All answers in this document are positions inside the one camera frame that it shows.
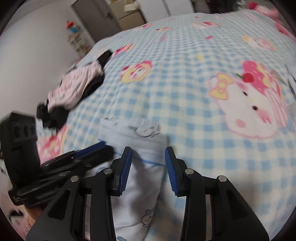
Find folded light blue garment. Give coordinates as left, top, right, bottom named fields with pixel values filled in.
left=286, top=63, right=296, bottom=94

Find black garment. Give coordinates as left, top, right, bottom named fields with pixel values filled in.
left=36, top=50, right=113, bottom=131

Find dark grey door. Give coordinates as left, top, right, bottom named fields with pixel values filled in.
left=71, top=0, right=121, bottom=42

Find person's left hand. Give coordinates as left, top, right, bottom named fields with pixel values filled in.
left=25, top=206, right=43, bottom=221

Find white storage shelf rack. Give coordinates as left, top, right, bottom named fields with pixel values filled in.
left=68, top=33, right=90, bottom=57

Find brown cabinet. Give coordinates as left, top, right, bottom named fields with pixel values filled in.
left=108, top=0, right=147, bottom=31

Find light blue cartoon pajama pants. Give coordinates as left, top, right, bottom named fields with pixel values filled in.
left=97, top=118, right=168, bottom=240

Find white wardrobe panels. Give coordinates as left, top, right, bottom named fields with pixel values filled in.
left=138, top=0, right=194, bottom=22

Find red round plush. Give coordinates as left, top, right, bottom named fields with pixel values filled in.
left=248, top=1, right=259, bottom=9

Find pink cartoon pajama garment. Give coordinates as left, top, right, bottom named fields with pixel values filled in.
left=47, top=60, right=103, bottom=113

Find blue checkered cartoon blanket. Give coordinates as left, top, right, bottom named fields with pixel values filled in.
left=37, top=10, right=295, bottom=240

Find pink plush toy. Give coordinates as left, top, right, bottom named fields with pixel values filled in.
left=254, top=5, right=280, bottom=21

